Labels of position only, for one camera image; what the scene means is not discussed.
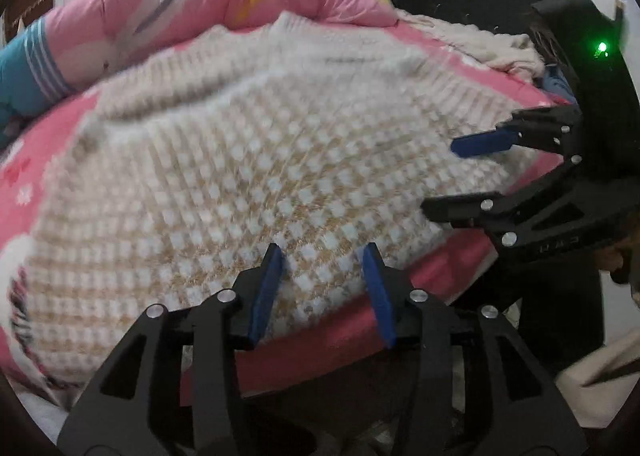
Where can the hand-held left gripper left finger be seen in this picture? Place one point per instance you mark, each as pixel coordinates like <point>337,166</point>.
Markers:
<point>265,291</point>

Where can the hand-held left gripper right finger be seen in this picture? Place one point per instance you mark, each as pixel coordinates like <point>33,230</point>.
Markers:
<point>377,291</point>

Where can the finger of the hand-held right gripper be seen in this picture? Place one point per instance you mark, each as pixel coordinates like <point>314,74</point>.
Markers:
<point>482,143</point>
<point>465,210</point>

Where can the beige checked knit coat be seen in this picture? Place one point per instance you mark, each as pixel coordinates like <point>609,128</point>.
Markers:
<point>250,160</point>

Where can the person's right hand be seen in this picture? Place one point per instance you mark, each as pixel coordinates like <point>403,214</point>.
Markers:
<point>620,261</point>

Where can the pink floral bed sheet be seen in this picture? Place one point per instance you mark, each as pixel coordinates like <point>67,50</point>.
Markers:
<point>425,276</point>

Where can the blue cloth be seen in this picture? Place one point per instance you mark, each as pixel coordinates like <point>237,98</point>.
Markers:
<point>555,83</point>

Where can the white fleece blanket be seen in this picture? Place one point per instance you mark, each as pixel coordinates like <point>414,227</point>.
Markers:
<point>490,45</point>

